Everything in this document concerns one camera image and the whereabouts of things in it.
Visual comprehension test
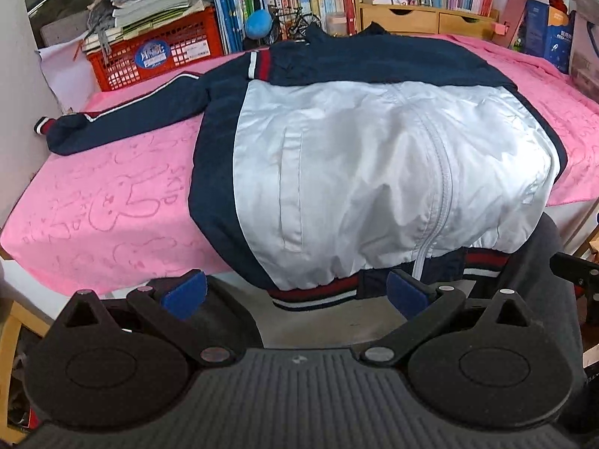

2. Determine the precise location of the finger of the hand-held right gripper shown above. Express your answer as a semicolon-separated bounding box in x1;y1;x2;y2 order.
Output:
550;253;599;302

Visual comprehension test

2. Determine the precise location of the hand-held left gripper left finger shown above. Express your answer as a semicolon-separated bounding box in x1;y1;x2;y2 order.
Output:
56;270;235;368

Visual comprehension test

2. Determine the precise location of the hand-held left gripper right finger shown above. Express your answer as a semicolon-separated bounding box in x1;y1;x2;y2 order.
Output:
360;268;532;366

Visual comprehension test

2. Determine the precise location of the navy and white jacket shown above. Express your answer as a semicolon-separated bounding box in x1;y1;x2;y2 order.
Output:
34;23;568;312

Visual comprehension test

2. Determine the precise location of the pink blanket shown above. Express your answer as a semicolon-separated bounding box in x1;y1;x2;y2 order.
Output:
0;33;599;297

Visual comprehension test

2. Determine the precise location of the grey bag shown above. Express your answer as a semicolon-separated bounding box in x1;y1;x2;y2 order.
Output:
568;0;599;99

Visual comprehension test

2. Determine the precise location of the blue cardboard box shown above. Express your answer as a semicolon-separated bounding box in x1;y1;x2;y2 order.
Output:
524;0;574;74

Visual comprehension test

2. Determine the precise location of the red plastic crate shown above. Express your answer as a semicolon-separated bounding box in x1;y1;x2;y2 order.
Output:
86;7;224;92

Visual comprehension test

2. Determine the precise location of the wooden drawer organizer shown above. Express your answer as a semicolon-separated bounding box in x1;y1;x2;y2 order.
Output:
356;2;499;40

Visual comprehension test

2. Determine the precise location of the blue plush ball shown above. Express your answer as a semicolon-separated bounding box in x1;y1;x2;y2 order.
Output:
246;9;272;39

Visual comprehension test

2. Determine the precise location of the pink plastic container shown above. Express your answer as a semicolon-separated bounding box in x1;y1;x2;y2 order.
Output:
326;12;349;37

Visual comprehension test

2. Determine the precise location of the grey box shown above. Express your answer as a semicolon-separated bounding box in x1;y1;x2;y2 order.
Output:
40;23;89;48

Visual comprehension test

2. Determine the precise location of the stack of papers and booklets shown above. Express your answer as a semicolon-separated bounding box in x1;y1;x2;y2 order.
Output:
82;0;207;52

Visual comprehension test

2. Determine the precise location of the miniature black bicycle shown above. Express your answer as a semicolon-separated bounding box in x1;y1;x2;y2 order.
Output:
269;6;323;40

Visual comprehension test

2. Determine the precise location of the wooden chair frame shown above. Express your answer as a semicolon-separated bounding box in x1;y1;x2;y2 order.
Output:
0;299;50;445

